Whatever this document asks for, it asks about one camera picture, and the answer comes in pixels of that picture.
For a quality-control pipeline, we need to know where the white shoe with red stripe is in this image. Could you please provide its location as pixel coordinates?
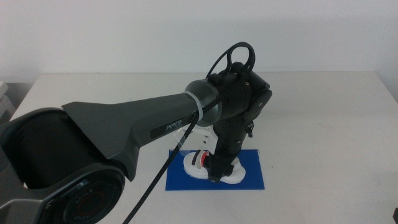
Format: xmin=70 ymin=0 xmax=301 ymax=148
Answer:
xmin=183 ymin=149 xmax=247 ymax=185

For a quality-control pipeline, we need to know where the blue rectangular mat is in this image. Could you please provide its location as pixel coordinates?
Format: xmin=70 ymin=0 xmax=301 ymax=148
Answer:
xmin=165 ymin=149 xmax=266 ymax=191

